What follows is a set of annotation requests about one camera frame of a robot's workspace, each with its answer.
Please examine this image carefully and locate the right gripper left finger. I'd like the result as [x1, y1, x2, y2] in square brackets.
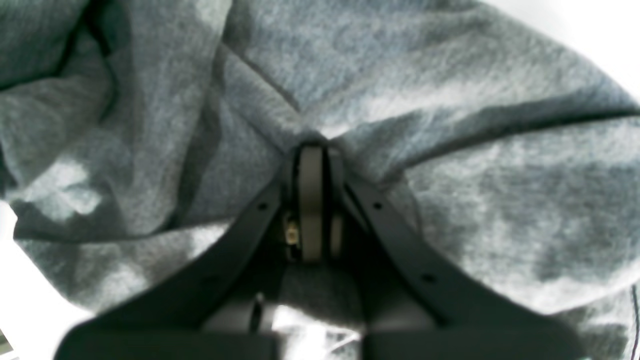
[54, 152, 297, 360]

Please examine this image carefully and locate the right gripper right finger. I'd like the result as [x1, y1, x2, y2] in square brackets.
[327, 152, 586, 360]

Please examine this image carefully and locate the grey t-shirt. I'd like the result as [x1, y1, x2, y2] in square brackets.
[1, 0, 639, 360]

